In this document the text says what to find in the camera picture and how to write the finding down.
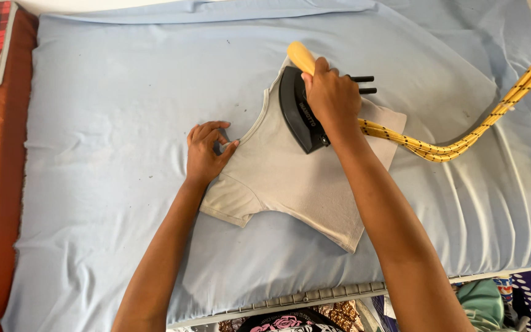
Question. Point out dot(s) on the person's left hand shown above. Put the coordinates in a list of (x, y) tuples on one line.
[(203, 159)]

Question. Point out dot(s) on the person's right hand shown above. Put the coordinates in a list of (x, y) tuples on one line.
[(334, 103)]

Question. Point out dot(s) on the beige t-shirt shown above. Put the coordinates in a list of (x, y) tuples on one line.
[(284, 184)]

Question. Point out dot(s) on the light blue sheet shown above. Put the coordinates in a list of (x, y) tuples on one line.
[(108, 138)]

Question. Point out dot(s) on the person's black floral clothing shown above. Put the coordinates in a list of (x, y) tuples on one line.
[(288, 322)]

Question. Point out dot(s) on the brown gold patterned cloth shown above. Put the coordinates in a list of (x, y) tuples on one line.
[(341, 314)]

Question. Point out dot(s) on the green cloth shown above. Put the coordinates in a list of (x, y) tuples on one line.
[(482, 304)]

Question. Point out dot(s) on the white printed packet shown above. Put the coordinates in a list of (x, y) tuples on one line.
[(504, 287)]

